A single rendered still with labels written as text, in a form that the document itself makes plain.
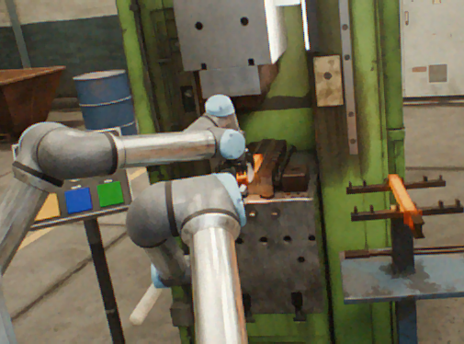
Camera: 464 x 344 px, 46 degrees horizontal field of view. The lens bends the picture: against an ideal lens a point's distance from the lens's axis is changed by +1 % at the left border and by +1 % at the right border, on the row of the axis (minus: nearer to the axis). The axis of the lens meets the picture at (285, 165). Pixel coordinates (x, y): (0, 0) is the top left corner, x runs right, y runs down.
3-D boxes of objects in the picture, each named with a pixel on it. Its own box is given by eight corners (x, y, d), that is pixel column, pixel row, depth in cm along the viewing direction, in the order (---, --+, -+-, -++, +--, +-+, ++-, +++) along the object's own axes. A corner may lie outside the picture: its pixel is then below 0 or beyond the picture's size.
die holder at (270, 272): (324, 312, 194) (312, 198, 180) (222, 315, 200) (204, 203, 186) (331, 241, 247) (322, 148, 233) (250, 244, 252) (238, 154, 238)
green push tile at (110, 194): (124, 202, 178) (120, 180, 179) (100, 207, 176) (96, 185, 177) (124, 203, 179) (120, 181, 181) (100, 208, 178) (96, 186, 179)
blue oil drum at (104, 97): (122, 156, 602) (105, 77, 574) (79, 156, 621) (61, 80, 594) (151, 141, 654) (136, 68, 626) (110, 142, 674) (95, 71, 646)
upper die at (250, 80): (261, 94, 177) (257, 64, 174) (202, 98, 180) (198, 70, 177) (278, 73, 216) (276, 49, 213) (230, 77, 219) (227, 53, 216)
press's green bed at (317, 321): (333, 417, 209) (323, 312, 194) (240, 416, 215) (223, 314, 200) (338, 328, 261) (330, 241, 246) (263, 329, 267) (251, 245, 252)
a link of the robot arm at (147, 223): (108, 233, 101) (157, 300, 144) (167, 223, 102) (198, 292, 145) (107, 179, 107) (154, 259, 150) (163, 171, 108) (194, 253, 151)
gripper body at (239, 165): (225, 177, 169) (215, 152, 160) (228, 158, 175) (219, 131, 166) (248, 177, 168) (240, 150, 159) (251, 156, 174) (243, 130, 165)
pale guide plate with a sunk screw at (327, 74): (343, 105, 187) (339, 55, 181) (317, 107, 188) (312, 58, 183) (343, 103, 189) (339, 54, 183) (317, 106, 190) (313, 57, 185)
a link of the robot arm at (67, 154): (54, 135, 107) (248, 122, 140) (36, 129, 115) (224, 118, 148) (57, 191, 110) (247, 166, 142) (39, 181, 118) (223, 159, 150)
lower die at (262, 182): (273, 193, 188) (270, 170, 185) (218, 196, 191) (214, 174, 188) (288, 156, 227) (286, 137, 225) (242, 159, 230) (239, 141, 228)
